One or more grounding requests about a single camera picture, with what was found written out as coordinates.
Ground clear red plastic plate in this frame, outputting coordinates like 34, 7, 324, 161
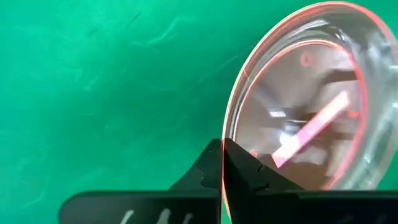
221, 1, 398, 219

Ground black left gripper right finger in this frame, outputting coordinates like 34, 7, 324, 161
222, 138, 398, 224

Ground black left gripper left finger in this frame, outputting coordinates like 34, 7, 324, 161
58, 138, 223, 224

